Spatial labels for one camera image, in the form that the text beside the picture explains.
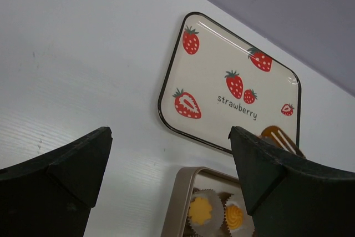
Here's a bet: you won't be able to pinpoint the strawberry print tray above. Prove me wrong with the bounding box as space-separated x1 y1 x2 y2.
158 12 302 153

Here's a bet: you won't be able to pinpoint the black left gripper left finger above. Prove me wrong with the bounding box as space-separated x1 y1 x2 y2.
1 127 113 236

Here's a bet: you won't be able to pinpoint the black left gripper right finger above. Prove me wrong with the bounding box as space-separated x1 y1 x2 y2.
229 127 354 236

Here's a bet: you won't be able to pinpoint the steel serving tongs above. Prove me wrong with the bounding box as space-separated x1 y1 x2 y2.
259 133 305 158

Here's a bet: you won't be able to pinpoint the white paper cup back-left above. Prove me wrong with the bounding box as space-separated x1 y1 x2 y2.
187 189 224 236

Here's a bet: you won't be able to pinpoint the orange round cookie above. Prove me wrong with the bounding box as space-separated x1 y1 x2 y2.
261 125 288 137

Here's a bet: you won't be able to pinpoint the white paper cup back-right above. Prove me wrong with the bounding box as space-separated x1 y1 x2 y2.
223 193 255 236

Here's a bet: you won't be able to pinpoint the gold square cookie tin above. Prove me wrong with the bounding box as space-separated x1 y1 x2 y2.
161 167 243 236

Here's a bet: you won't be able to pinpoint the orange flower cookie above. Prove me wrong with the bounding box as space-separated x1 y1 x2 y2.
188 196 212 225

